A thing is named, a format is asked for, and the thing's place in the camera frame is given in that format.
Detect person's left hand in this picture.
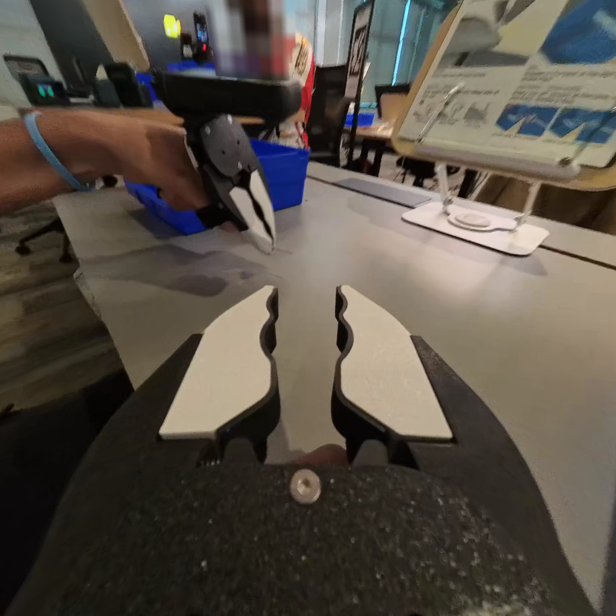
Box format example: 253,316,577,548
79,117,210,212

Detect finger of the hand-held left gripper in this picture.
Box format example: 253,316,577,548
229,184,273,254
247,170,278,244

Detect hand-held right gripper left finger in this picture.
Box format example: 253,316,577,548
159,285,282,464

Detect black device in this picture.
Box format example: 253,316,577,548
94,63,154,107

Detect person's dark trousers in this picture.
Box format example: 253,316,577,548
0,373,135,616

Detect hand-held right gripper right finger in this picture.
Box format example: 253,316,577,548
331,284,455,466

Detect grey desk cable cover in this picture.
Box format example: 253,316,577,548
334,178,432,209

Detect blue plastic bin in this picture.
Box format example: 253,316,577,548
124,139,311,236

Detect white document stand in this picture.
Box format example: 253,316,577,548
398,135,585,257

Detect black office chair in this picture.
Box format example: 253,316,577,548
308,65,357,167

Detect tan fabric cover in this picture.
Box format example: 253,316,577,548
474,173,616,229

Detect wooden instruction board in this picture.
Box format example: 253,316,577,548
391,0,616,189

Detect black action camera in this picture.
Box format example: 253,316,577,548
4,54,69,107

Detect blue wristband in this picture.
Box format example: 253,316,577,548
23,111,94,192

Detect black banner sign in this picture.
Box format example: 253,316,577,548
344,0,375,97

